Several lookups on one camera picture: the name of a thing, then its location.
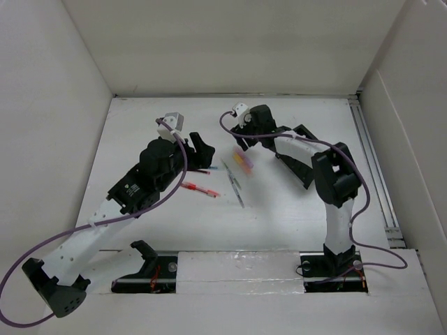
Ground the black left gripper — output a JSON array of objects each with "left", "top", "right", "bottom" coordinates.
[{"left": 156, "top": 132, "right": 214, "bottom": 192}]

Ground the purple pink highlighter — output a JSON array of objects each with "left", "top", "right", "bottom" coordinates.
[{"left": 233, "top": 147, "right": 254, "bottom": 169}]

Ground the orange highlighter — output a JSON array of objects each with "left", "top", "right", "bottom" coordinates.
[{"left": 233, "top": 153, "right": 252, "bottom": 176}]

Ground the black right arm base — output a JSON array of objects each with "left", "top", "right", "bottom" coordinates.
[{"left": 295, "top": 251, "right": 368, "bottom": 293}]

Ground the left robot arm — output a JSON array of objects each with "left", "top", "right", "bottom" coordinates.
[{"left": 22, "top": 132, "right": 215, "bottom": 318}]

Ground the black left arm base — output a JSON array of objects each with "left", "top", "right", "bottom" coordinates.
[{"left": 111, "top": 240, "right": 179, "bottom": 294}]

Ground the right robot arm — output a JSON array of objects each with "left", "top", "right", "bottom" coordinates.
[{"left": 231, "top": 103, "right": 361, "bottom": 275}]

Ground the black desk organizer box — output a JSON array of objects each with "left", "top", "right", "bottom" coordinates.
[{"left": 274, "top": 124, "right": 317, "bottom": 189}]

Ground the pink ink refill pen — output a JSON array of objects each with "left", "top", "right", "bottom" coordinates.
[{"left": 189, "top": 170, "right": 211, "bottom": 175}]

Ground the red gel pen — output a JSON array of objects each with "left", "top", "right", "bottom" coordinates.
[{"left": 181, "top": 182, "right": 221, "bottom": 198}]

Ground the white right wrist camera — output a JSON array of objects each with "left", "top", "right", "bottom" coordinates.
[{"left": 232, "top": 102, "right": 251, "bottom": 128}]

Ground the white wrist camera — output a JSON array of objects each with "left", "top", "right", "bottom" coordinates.
[
  {"left": 157, "top": 112, "right": 184, "bottom": 143},
  {"left": 232, "top": 102, "right": 251, "bottom": 128}
]

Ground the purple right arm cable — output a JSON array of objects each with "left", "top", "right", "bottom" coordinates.
[{"left": 219, "top": 110, "right": 409, "bottom": 285}]

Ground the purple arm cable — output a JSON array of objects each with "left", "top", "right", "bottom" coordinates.
[
  {"left": 0, "top": 117, "right": 189, "bottom": 329},
  {"left": 219, "top": 110, "right": 409, "bottom": 285}
]

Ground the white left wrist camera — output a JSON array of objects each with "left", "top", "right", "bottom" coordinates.
[{"left": 157, "top": 112, "right": 184, "bottom": 143}]

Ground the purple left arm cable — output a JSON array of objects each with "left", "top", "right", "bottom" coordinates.
[{"left": 0, "top": 117, "right": 189, "bottom": 329}]

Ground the aluminium side rail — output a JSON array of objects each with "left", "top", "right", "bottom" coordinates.
[{"left": 348, "top": 95, "right": 407, "bottom": 249}]

